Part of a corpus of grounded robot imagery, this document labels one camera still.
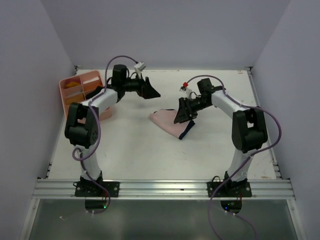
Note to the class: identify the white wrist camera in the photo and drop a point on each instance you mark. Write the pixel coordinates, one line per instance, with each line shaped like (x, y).
(139, 67)
(185, 90)

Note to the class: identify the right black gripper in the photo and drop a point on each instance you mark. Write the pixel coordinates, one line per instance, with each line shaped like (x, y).
(185, 112)

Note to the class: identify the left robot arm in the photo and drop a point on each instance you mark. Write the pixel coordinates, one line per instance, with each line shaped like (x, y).
(83, 128)

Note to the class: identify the yellow rolled garment in tray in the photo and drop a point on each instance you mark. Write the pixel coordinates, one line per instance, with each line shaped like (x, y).
(71, 83)

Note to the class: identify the white rolled garment in tray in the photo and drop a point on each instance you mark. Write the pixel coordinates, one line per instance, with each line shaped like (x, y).
(91, 80)

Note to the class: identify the orange rolled garment in tray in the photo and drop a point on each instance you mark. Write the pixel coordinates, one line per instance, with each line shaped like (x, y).
(69, 101)

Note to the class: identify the pink divided organizer tray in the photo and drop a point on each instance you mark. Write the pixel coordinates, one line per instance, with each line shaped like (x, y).
(80, 90)

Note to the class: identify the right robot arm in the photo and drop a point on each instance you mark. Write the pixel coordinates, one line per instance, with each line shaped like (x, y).
(248, 130)

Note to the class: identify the pink underwear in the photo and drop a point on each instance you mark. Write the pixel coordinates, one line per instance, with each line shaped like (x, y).
(164, 118)

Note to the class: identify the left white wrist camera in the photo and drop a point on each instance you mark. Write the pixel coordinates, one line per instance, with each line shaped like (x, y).
(139, 67)

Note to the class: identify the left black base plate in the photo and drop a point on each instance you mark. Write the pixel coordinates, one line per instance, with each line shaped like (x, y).
(92, 190)

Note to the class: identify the aluminium mounting rail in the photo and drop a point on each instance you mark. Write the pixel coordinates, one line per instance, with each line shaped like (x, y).
(274, 189)

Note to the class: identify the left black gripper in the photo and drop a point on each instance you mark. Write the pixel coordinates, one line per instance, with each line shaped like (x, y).
(145, 90)

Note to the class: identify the black rolled garment in tray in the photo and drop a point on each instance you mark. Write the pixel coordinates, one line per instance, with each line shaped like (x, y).
(93, 93)

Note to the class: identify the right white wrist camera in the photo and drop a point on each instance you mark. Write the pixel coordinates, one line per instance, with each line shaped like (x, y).
(185, 90)

